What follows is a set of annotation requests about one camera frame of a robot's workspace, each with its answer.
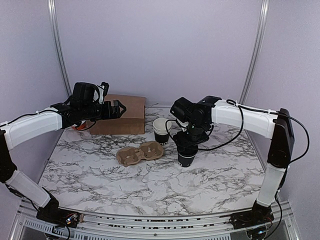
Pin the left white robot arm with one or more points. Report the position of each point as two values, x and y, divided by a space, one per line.
20 130

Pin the brown paper bag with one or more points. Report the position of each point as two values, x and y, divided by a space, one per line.
132 122

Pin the brown cardboard cup carrier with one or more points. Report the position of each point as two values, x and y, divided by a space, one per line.
149 151

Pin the aluminium front rail base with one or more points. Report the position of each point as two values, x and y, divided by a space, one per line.
103 226

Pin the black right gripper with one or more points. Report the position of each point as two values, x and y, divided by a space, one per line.
180 138

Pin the aluminium frame post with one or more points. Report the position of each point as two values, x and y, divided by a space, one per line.
258 43
58 45

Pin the aluminium frame post right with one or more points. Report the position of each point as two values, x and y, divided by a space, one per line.
258 43

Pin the single black paper cup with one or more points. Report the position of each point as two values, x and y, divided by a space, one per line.
185 161

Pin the aluminium frame post left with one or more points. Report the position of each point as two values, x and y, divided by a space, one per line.
58 45

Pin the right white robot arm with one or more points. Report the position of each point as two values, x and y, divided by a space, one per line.
276 126

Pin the stacked black paper cups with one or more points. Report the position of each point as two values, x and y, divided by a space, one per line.
162 127

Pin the orange object behind left arm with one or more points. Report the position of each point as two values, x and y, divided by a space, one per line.
82 126

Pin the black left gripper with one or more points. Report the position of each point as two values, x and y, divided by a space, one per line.
116 114

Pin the black plastic cup lid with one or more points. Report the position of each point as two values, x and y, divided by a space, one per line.
187 151

